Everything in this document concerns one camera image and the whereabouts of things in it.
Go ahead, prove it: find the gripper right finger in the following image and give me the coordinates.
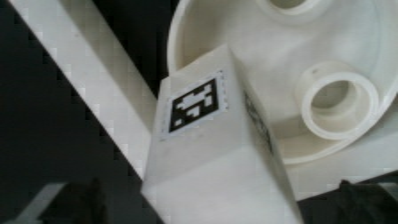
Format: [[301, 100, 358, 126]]
[[338, 181, 398, 224]]

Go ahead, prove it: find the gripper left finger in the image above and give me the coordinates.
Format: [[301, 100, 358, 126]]
[[11, 179, 109, 224]]

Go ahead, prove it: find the white stool leg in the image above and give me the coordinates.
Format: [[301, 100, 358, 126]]
[[143, 47, 304, 224]]

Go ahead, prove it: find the white round stool seat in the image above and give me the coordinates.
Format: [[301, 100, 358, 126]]
[[166, 0, 398, 166]]

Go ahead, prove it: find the white front fence bar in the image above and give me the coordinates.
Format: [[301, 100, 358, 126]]
[[288, 126, 398, 201]]

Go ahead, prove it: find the white fence bar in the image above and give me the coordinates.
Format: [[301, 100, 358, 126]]
[[8, 0, 157, 174], [288, 126, 398, 201]]

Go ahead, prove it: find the white right fence bar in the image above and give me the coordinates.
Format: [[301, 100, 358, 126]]
[[8, 0, 157, 174]]

